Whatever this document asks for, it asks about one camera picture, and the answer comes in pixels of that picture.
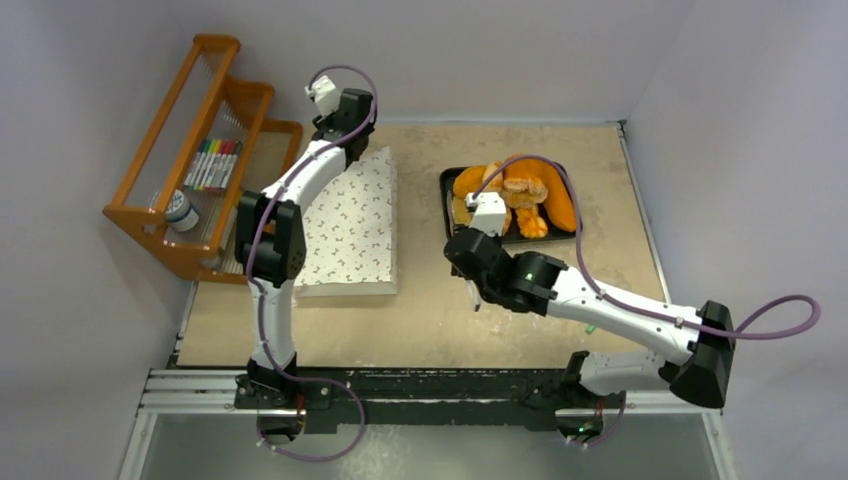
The fake croissant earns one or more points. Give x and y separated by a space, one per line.
507 221

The orange wooden shelf rack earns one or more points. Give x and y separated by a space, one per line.
203 101

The metal tongs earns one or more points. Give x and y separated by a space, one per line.
474 295

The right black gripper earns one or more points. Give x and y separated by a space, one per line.
468 258

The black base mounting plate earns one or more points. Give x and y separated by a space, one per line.
539 400

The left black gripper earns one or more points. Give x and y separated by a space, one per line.
327 121

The white blue tape roll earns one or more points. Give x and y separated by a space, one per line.
180 213

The large fake bread loaf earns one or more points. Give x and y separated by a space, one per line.
524 183

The lumpy orange fake bread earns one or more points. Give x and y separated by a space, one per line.
468 181

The black plastic tray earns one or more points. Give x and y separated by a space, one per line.
513 236

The white patterned paper bag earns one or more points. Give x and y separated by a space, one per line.
351 232

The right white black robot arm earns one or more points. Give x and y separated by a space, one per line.
685 350

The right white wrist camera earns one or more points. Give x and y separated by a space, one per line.
488 213

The round fake bread bun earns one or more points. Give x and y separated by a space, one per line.
492 180

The set of coloured markers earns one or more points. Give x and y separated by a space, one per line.
213 164

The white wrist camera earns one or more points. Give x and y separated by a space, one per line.
323 91
488 213

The sliced seeded fake bread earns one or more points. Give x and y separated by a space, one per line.
460 215

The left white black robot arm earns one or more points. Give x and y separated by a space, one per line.
270 232

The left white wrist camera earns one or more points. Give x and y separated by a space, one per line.
323 91

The aluminium rail frame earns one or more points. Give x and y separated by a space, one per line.
187 426

